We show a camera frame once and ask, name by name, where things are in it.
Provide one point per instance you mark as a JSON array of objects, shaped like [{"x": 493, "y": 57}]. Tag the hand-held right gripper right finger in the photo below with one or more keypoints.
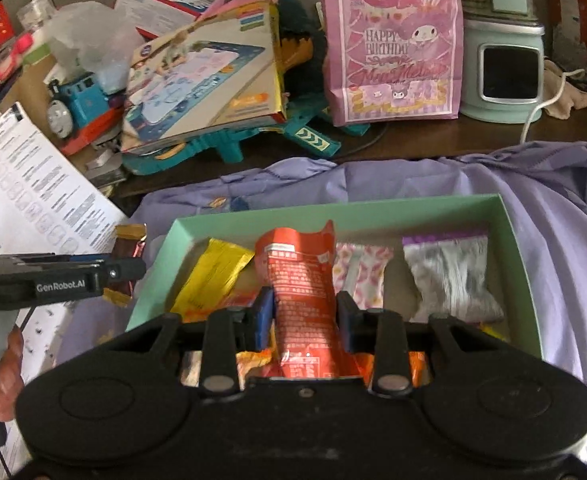
[{"x": 347, "y": 320}]

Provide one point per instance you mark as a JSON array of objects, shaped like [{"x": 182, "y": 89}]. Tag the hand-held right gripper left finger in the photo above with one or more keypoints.
[{"x": 264, "y": 317}]

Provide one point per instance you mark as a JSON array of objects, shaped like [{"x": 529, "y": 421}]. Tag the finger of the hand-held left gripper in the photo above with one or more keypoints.
[{"x": 123, "y": 271}]

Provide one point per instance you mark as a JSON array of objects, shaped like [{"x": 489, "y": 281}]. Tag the pink floral snack packet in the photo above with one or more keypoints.
[{"x": 366, "y": 272}]

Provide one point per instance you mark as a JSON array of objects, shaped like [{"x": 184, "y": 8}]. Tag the orange peanut snack packet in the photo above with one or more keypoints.
[{"x": 253, "y": 367}]

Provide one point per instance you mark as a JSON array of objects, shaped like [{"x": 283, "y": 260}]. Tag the orange-red snack packet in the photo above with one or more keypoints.
[{"x": 301, "y": 280}]

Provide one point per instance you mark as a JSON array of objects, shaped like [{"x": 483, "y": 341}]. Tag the gold yellow snack packet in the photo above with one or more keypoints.
[{"x": 208, "y": 270}]

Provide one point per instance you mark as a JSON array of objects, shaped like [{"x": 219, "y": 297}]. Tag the orange white snack packet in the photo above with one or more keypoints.
[{"x": 419, "y": 367}]

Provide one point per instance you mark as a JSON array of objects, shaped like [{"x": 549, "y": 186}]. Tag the silver purple snack packet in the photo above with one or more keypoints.
[{"x": 448, "y": 275}]

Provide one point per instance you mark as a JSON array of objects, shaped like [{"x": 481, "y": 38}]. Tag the mint green cardboard box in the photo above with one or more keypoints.
[{"x": 513, "y": 270}]

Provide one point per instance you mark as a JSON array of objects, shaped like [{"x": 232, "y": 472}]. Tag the person's left hand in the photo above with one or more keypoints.
[{"x": 11, "y": 365}]

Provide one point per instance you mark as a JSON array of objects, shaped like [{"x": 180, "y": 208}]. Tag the dark red brown snack packet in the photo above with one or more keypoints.
[{"x": 128, "y": 247}]

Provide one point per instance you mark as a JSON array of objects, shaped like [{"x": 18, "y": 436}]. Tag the white instruction sheet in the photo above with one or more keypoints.
[{"x": 33, "y": 200}]

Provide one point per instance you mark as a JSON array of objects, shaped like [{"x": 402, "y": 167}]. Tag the blue toy train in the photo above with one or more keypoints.
[{"x": 78, "y": 105}]

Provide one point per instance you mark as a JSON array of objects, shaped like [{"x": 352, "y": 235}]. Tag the teal plastic toy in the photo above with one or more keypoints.
[{"x": 303, "y": 137}]

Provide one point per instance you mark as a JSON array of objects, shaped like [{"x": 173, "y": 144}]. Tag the drawing mat box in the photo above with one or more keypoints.
[{"x": 198, "y": 80}]

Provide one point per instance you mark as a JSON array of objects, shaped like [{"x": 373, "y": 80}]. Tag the purple floral cloth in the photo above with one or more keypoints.
[{"x": 548, "y": 210}]

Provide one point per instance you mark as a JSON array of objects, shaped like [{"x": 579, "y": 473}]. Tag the clear plastic bag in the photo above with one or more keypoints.
[{"x": 93, "y": 35}]

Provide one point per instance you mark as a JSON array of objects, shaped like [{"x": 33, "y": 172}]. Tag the clear plastic cup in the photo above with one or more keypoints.
[{"x": 36, "y": 12}]

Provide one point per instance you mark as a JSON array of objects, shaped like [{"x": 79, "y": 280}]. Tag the white red blue box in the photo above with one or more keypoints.
[{"x": 158, "y": 2}]

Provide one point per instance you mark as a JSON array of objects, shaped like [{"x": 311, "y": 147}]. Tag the dark fuzzy toy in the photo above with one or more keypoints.
[{"x": 298, "y": 35}]

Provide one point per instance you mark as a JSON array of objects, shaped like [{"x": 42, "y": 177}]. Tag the mint green appliance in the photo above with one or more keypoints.
[{"x": 503, "y": 60}]

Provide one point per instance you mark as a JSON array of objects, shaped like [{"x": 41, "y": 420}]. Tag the beige cloth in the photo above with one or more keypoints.
[{"x": 578, "y": 95}]

